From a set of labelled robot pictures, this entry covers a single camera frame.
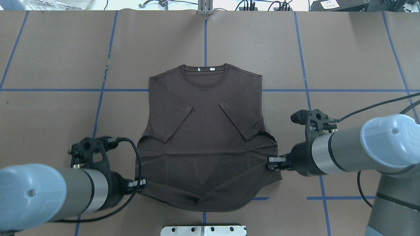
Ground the aluminium frame post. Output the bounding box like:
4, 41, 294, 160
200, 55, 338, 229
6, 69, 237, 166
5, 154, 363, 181
198, 0, 214, 15

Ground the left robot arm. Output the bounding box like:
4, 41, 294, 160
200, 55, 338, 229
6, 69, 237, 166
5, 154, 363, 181
0, 163, 147, 235

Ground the brown paper table cover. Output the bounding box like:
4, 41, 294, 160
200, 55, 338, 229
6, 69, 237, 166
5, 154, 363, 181
1, 9, 419, 236

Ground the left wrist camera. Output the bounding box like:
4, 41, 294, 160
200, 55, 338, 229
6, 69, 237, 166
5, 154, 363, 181
68, 136, 137, 171

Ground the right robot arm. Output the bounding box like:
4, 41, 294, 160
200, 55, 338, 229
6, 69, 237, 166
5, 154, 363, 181
267, 109, 420, 236

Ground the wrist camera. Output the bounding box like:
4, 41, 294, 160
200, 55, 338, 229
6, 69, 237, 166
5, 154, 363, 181
290, 109, 338, 142
68, 136, 137, 171

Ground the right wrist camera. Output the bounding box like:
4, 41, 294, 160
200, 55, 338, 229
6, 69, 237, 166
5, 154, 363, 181
290, 109, 338, 142

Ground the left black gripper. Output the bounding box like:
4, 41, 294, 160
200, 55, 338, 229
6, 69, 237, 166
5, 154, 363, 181
107, 171, 148, 208

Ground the dark brown t-shirt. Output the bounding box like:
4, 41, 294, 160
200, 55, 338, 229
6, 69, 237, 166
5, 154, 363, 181
137, 63, 282, 212

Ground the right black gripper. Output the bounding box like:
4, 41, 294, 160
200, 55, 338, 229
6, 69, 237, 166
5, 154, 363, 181
267, 143, 316, 177

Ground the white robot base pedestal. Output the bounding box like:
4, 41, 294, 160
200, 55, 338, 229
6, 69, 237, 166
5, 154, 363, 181
160, 225, 248, 236

